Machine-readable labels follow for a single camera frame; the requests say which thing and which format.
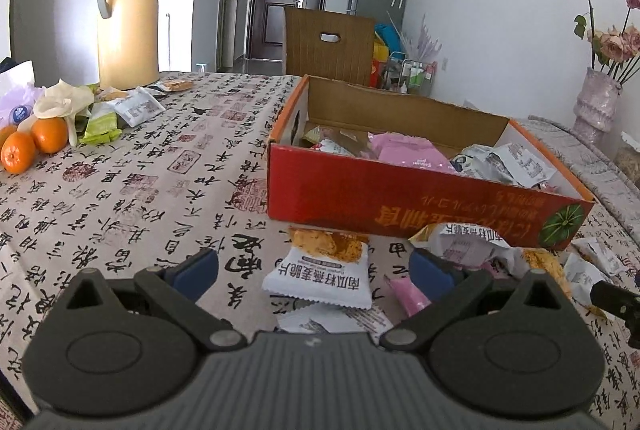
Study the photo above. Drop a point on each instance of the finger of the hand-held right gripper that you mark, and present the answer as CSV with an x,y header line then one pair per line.
x,y
612,297

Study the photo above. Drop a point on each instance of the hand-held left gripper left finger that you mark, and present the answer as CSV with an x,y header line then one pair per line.
x,y
192,272

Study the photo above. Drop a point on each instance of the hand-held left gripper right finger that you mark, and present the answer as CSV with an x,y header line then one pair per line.
x,y
430,272

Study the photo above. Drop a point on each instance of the small pink snack packet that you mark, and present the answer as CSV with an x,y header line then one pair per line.
x,y
407,297

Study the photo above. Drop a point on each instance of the pile of mixed snack packets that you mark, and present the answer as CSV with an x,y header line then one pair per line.
x,y
465,250

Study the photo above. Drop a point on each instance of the red cardboard box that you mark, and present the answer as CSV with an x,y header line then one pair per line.
x,y
400,205

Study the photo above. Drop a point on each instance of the white orange crisp packet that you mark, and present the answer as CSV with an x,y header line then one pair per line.
x,y
320,280

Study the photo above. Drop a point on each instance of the assorted snack packets heap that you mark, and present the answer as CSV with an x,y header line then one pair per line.
x,y
505,162

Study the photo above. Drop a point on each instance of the grey patterned cloth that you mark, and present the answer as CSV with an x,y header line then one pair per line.
x,y
600,180

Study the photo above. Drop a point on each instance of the large pink snack packet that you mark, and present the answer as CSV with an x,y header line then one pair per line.
x,y
410,150

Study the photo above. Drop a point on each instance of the clear plastic container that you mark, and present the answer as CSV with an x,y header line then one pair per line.
x,y
630,157

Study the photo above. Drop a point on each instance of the white barcode snack packet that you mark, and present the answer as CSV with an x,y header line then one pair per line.
x,y
140,107

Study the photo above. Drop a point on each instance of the cracker packet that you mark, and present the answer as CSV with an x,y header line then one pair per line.
x,y
175,86

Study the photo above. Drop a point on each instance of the pink ribbed vase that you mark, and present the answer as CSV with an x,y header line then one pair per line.
x,y
597,105

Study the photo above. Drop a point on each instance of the small orange snack packet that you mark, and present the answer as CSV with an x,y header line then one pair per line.
x,y
114,95

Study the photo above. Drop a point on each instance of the orange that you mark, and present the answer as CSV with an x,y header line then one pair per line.
x,y
50,134
7,134
19,152

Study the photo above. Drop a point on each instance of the yellow red box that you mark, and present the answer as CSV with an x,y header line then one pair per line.
x,y
377,65

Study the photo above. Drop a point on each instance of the cream crumpled bag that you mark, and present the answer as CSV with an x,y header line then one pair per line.
x,y
60,102

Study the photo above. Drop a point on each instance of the pale dried grass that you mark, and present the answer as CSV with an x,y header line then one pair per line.
x,y
425,40

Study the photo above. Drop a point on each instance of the blue plastic item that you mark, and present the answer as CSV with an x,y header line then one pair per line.
x,y
390,37

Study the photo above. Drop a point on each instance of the purple white plastic bag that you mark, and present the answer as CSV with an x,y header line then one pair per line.
x,y
17,110

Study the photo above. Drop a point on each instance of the yellow thermos jug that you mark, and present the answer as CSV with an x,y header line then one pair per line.
x,y
130,35

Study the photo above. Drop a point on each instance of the wooden chair back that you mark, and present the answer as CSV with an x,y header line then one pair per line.
x,y
310,55

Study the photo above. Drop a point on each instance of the dried pink flowers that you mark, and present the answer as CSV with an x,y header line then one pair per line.
x,y
617,45

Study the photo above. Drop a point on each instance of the dark cloth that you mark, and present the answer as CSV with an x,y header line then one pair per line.
x,y
6,65

